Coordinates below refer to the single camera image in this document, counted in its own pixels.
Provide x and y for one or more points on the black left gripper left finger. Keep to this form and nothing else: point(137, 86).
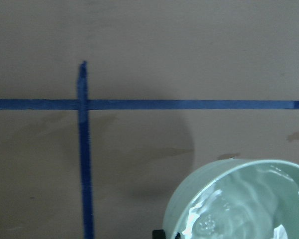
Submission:
point(158, 234)

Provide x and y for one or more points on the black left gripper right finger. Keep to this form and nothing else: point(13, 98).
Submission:
point(177, 236)

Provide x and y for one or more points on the mint green bowl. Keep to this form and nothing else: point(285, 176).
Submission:
point(236, 199)

